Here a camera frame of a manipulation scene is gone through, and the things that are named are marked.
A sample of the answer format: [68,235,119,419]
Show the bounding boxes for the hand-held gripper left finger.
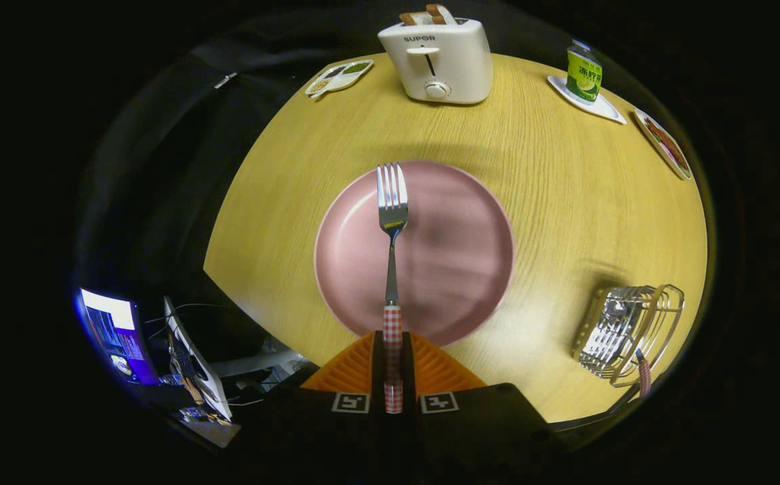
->
[228,331,391,474]

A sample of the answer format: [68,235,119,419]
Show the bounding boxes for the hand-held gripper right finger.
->
[400,331,569,476]

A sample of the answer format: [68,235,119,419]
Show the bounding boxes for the checked handle metal fork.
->
[376,162,409,414]

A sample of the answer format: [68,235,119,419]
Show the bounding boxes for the checked handle metal spoon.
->
[602,296,653,398]

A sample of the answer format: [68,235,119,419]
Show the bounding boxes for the pink round plate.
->
[314,160,515,348]

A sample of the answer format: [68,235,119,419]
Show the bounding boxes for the white stand base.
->
[209,347,304,379]

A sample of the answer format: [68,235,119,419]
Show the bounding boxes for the white laptop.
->
[163,296,233,424]

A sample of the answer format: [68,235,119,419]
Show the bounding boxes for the lit computer monitor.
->
[75,288,160,386]

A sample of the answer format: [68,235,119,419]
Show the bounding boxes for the white divided condiment dish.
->
[304,59,375,99]

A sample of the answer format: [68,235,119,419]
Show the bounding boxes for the white toaster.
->
[377,18,494,105]

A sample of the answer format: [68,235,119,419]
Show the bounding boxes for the white square coaster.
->
[547,75,628,125]

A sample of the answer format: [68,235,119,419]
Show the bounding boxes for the green label drink bottle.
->
[566,39,604,104]

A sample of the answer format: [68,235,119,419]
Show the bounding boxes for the plate of mixed food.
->
[634,108,694,181]

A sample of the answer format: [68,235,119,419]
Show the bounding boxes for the metal wire basket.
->
[572,284,686,388]

